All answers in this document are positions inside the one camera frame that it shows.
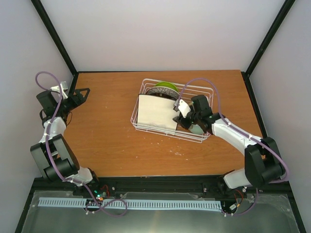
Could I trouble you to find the metal base sheet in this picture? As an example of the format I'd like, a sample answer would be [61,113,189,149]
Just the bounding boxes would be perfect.
[18,191,300,233]

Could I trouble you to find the right black frame post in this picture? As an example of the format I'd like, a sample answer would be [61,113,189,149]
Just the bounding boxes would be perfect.
[244,0,296,77]

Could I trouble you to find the patterned round plate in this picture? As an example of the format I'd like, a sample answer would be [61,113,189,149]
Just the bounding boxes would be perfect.
[145,86,179,100]

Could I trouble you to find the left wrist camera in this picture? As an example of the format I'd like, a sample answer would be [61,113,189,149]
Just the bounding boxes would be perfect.
[50,81,68,100]

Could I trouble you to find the blue slotted cable duct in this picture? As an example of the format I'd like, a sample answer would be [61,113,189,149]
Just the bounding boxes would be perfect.
[38,197,222,212]

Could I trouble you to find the white square plate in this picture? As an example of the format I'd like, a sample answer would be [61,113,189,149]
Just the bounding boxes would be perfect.
[137,95,179,131]

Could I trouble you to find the left black frame post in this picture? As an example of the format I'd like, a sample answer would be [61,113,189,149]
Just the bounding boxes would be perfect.
[31,0,78,76]

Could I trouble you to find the black frame post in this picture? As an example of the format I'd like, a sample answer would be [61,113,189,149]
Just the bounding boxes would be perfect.
[244,0,296,77]
[31,0,78,76]

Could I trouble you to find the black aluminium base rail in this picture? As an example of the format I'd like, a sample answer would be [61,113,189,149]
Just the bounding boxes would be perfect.
[31,175,293,200]

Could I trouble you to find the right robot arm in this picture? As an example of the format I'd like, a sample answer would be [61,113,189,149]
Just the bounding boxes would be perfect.
[173,95,286,189]

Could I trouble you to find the mint green bowl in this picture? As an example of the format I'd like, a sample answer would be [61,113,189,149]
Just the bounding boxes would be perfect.
[189,124,204,135]

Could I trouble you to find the white wire dish rack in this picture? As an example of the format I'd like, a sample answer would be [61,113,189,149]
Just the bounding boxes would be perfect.
[131,79,214,143]

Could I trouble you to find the small circuit board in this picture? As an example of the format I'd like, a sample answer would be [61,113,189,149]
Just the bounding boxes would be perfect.
[93,184,110,201]

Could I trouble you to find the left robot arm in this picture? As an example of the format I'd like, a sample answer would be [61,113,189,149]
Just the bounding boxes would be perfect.
[30,88,101,196]

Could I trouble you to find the green plate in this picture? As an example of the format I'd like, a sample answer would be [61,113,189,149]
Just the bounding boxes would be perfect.
[155,82,178,92]

